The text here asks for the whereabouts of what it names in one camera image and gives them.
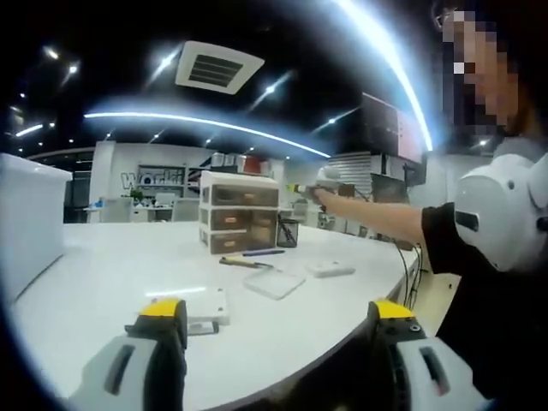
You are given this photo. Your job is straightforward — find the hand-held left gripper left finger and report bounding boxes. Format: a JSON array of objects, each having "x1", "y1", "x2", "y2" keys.
[{"x1": 68, "y1": 297, "x2": 189, "y2": 411}]

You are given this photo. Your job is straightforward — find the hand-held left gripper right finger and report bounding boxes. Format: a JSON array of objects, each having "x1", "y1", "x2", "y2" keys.
[{"x1": 366, "y1": 299, "x2": 487, "y2": 411}]

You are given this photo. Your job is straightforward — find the black mesh pen holder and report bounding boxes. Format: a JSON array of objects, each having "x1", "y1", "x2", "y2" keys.
[{"x1": 277, "y1": 216, "x2": 300, "y2": 248}]

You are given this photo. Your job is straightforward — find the white drawer organizer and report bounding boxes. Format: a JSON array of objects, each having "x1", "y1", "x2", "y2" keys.
[{"x1": 199, "y1": 170, "x2": 279, "y2": 256}]

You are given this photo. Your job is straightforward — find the white sticky note stack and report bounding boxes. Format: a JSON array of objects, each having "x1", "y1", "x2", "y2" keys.
[{"x1": 144, "y1": 285, "x2": 231, "y2": 327}]

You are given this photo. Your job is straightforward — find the black and yellow pen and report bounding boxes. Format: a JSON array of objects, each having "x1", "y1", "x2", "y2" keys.
[{"x1": 218, "y1": 255, "x2": 259, "y2": 268}]

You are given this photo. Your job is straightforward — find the white desk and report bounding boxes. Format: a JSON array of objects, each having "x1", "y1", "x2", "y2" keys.
[{"x1": 8, "y1": 221, "x2": 429, "y2": 411}]

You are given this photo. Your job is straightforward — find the person's right hand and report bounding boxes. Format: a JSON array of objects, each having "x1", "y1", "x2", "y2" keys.
[{"x1": 311, "y1": 187, "x2": 333, "y2": 213}]

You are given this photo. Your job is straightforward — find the white window blind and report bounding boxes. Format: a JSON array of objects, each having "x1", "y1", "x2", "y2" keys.
[{"x1": 327, "y1": 152, "x2": 373, "y2": 194}]

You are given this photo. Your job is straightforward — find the red storage box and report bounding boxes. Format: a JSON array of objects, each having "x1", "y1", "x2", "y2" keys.
[{"x1": 244, "y1": 156, "x2": 270, "y2": 175}]

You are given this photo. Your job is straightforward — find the small dark monitor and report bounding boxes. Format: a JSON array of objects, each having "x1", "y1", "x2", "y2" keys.
[{"x1": 371, "y1": 173, "x2": 407, "y2": 203}]

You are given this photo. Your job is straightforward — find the white shelf with boxes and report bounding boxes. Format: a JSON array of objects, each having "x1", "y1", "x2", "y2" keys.
[{"x1": 211, "y1": 152, "x2": 283, "y2": 177}]

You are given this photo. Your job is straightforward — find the small dark flat pad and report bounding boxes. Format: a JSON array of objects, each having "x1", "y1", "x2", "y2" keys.
[{"x1": 187, "y1": 320, "x2": 220, "y2": 337}]

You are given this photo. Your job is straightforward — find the white flat box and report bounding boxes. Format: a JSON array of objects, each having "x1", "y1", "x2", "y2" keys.
[{"x1": 304, "y1": 259, "x2": 356, "y2": 279}]

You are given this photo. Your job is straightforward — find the curved ceiling light strip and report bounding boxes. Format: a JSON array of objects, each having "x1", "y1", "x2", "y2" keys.
[
  {"x1": 329, "y1": 0, "x2": 433, "y2": 152},
  {"x1": 83, "y1": 111, "x2": 331, "y2": 158}
]

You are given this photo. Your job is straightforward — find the white ceiling air vent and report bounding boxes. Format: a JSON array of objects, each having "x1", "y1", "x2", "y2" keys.
[{"x1": 174, "y1": 40, "x2": 265, "y2": 96}]

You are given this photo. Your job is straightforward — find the white worn chest device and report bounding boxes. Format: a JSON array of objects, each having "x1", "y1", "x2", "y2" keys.
[{"x1": 452, "y1": 134, "x2": 548, "y2": 274}]

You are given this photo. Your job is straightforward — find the large white storage box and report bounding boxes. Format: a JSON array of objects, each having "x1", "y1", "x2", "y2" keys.
[{"x1": 0, "y1": 152, "x2": 74, "y2": 303}]

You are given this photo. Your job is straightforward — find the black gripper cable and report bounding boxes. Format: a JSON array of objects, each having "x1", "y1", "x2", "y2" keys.
[{"x1": 340, "y1": 184, "x2": 374, "y2": 203}]

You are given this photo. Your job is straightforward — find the large dark wall monitor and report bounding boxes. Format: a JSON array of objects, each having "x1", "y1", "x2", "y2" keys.
[{"x1": 361, "y1": 92, "x2": 429, "y2": 166}]

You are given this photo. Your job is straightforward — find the black hanging cable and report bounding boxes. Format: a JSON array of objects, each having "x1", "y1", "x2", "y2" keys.
[{"x1": 394, "y1": 241, "x2": 424, "y2": 310}]

